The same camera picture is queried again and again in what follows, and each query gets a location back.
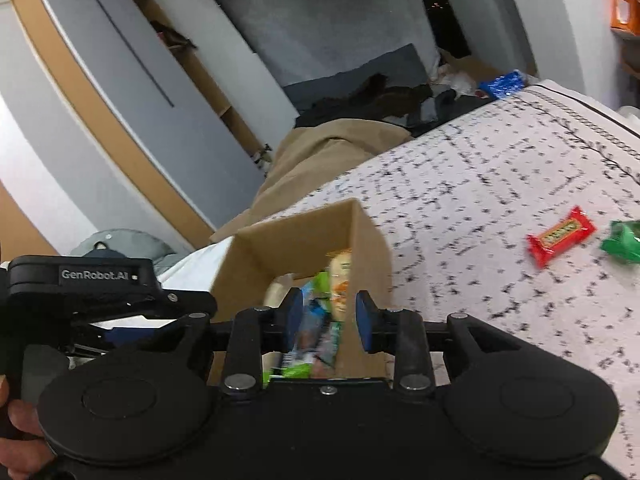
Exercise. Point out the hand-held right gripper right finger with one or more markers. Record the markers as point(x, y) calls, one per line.
point(364, 324)

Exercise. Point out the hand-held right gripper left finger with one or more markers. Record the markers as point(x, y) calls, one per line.
point(295, 321)

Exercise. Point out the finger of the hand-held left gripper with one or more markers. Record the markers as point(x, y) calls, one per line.
point(132, 335)

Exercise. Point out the blue snack packet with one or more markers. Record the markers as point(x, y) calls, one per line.
point(309, 325)

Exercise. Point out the clear cracker packet green edge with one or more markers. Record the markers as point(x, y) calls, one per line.
point(330, 344)

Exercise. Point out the yellow white snack packet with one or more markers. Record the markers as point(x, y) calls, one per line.
point(341, 285)

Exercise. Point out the green snack packet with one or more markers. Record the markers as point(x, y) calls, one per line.
point(292, 371)

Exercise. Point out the brown cardboard box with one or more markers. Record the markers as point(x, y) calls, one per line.
point(300, 240)

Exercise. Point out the person's left hand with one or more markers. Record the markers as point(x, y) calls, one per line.
point(20, 440)

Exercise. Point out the tan cloth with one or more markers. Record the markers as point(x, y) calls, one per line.
point(325, 145)

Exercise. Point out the red candy bar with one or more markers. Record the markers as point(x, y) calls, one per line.
point(560, 235)

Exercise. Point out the dark clothes pile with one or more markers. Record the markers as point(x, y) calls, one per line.
point(380, 97)

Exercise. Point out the green candy packet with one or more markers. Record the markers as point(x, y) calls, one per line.
point(622, 242)

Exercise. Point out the blue dotted packet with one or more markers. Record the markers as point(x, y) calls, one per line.
point(502, 84)

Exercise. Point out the orange tissue box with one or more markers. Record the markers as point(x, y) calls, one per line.
point(625, 10)

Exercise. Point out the grey wardrobe with wooden frame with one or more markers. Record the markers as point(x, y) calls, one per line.
point(100, 85)

